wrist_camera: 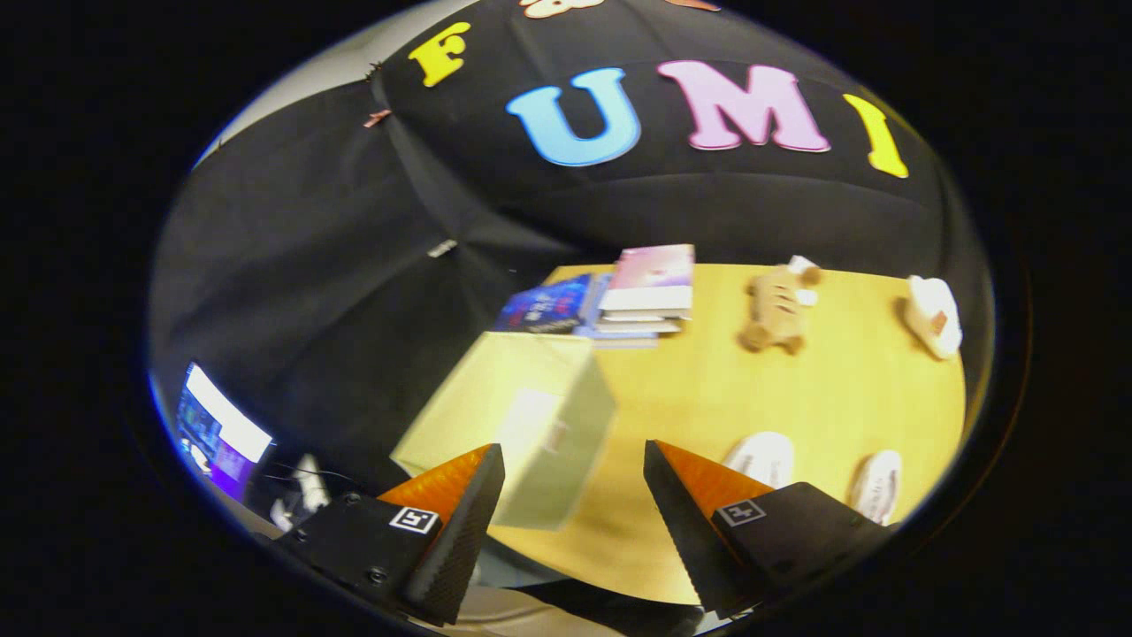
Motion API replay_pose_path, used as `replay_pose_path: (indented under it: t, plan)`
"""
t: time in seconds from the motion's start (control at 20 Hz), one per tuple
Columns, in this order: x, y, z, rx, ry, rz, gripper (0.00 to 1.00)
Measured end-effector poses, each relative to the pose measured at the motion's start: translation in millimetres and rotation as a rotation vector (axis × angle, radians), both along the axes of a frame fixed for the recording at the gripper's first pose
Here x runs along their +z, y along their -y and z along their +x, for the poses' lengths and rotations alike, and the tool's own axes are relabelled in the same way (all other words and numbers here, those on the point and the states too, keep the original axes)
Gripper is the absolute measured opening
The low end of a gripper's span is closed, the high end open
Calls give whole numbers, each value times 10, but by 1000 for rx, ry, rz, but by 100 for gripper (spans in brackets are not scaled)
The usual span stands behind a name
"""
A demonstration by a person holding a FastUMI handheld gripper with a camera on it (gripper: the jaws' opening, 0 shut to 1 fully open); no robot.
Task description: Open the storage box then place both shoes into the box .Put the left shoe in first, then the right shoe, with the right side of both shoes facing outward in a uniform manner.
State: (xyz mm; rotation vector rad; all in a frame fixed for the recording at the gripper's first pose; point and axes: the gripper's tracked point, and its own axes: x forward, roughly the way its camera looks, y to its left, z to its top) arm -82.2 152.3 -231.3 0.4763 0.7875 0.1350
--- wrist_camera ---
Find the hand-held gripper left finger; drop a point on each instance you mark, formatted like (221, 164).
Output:
(455, 548)

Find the white books under pink book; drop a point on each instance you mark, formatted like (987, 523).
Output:
(637, 324)

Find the brown plush toy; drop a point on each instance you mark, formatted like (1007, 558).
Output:
(778, 305)

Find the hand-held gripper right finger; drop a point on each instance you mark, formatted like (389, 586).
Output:
(690, 531)

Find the pink cover book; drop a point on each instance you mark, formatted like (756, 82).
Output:
(654, 274)

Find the dark blue cover book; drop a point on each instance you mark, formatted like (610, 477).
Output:
(544, 305)

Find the white clip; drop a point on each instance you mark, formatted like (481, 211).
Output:
(442, 248)

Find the white plush toy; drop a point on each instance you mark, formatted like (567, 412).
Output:
(933, 314)

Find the white canvas shoe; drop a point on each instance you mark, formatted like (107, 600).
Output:
(762, 458)
(878, 485)

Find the lit monitor screen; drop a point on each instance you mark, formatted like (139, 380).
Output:
(221, 433)

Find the wooden clothes peg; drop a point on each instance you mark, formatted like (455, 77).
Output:
(378, 118)

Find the pale green storage box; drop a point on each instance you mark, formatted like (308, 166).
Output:
(522, 407)

